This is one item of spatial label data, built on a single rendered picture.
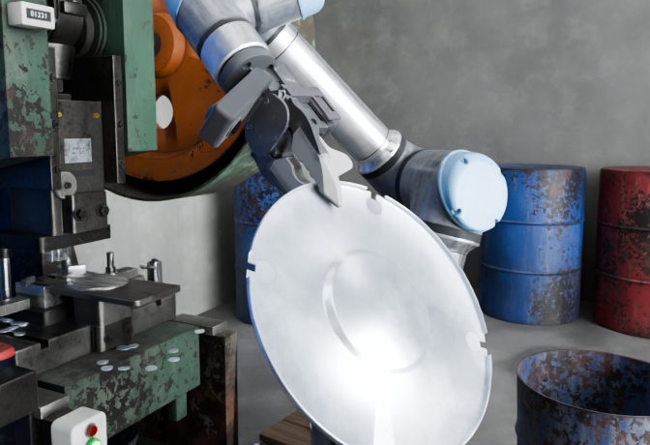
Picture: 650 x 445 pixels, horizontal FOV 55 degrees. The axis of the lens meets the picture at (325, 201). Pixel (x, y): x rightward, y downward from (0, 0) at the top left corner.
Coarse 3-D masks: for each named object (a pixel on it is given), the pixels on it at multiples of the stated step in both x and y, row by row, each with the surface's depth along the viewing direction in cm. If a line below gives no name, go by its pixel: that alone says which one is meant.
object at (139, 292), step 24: (48, 288) 131; (72, 288) 129; (96, 288) 129; (120, 288) 130; (144, 288) 130; (168, 288) 130; (96, 312) 129; (120, 312) 134; (96, 336) 129; (120, 336) 134
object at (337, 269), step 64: (256, 256) 56; (320, 256) 60; (384, 256) 65; (448, 256) 71; (256, 320) 52; (320, 320) 56; (384, 320) 60; (448, 320) 66; (320, 384) 53; (384, 384) 57; (448, 384) 61
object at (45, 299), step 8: (56, 272) 145; (64, 272) 145; (72, 272) 145; (80, 272) 145; (88, 272) 145; (96, 272) 145; (40, 280) 138; (48, 280) 138; (56, 280) 138; (64, 280) 138; (16, 288) 135; (24, 288) 134; (32, 288) 133; (40, 288) 132; (16, 296) 135; (24, 296) 134; (32, 296) 133; (40, 296) 132; (48, 296) 132; (56, 296) 134; (64, 296) 136; (32, 304) 133; (40, 304) 132; (48, 304) 133; (56, 304) 134
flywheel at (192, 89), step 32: (160, 0) 164; (160, 32) 161; (160, 64) 162; (192, 64) 162; (160, 96) 171; (192, 96) 163; (160, 128) 171; (192, 128) 164; (128, 160) 171; (160, 160) 166; (192, 160) 161; (224, 160) 161
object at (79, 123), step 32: (64, 96) 134; (64, 128) 130; (96, 128) 137; (64, 160) 130; (96, 160) 138; (32, 192) 130; (64, 192) 129; (96, 192) 135; (32, 224) 131; (64, 224) 130; (96, 224) 135
